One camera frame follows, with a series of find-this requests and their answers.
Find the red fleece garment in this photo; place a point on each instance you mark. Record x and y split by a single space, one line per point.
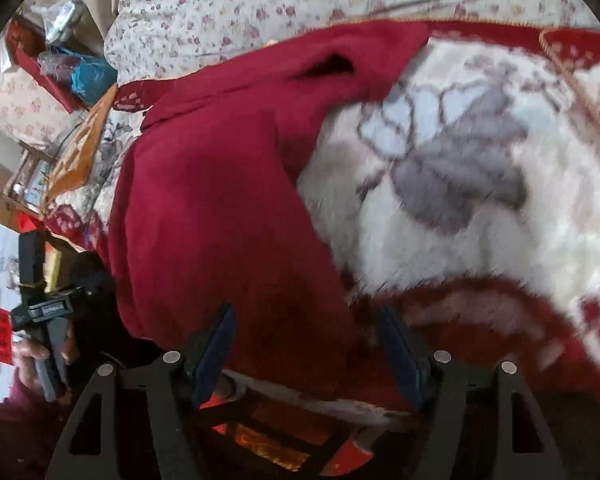
205 210

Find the red stool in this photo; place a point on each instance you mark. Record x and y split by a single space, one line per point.
265 447

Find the white floral quilt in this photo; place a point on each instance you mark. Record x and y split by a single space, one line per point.
230 10

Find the red and white plush blanket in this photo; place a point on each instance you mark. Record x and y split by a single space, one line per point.
455 235

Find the wooden glass cabinet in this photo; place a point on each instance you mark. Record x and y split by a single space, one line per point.
25 180

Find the teal plastic bag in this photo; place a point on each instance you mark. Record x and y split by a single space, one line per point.
92 80

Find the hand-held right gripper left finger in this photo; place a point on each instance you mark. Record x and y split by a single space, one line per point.
215 345

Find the person's left forearm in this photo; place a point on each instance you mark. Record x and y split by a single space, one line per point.
15 435

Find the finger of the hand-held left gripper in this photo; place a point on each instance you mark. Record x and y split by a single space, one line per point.
31 260

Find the silver plastic bag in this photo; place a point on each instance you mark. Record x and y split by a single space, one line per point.
62 20

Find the pink floral cloth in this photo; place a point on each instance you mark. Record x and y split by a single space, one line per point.
10 100

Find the red box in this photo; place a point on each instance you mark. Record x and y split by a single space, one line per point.
30 65

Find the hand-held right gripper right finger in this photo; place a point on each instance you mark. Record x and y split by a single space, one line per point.
405 360

